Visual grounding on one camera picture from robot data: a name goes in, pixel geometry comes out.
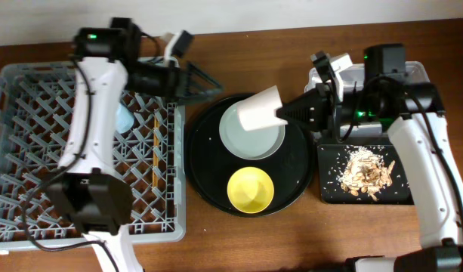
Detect grey plastic dishwasher rack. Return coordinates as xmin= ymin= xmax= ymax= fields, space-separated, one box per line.
xmin=0 ymin=61 xmax=186 ymax=252

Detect clear plastic waste bin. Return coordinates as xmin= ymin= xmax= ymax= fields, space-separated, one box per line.
xmin=304 ymin=61 xmax=429 ymax=139

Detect wooden chopstick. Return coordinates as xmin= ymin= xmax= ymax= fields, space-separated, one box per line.
xmin=153 ymin=119 xmax=160 ymax=162
xmin=152 ymin=150 xmax=159 ymax=189

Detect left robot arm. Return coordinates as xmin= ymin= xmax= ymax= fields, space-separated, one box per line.
xmin=44 ymin=17 xmax=223 ymax=271

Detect grey round plate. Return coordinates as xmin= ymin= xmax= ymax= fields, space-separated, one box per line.
xmin=218 ymin=103 xmax=286 ymax=160

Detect yellow bowl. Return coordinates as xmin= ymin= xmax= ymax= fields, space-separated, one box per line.
xmin=227 ymin=167 xmax=275 ymax=215

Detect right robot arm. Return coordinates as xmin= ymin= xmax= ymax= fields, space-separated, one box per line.
xmin=276 ymin=44 xmax=463 ymax=271

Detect food scraps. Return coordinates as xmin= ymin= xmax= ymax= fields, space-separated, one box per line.
xmin=323 ymin=145 xmax=412 ymax=203

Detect pink plastic cup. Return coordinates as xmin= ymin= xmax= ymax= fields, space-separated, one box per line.
xmin=237 ymin=85 xmax=288 ymax=131

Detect round black serving tray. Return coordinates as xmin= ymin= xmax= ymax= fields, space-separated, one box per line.
xmin=184 ymin=93 xmax=316 ymax=218

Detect blue plastic cup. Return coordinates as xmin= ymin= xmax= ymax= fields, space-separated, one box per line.
xmin=116 ymin=104 xmax=134 ymax=134

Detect black rectangular tray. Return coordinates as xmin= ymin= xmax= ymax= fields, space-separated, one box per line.
xmin=316 ymin=143 xmax=415 ymax=206

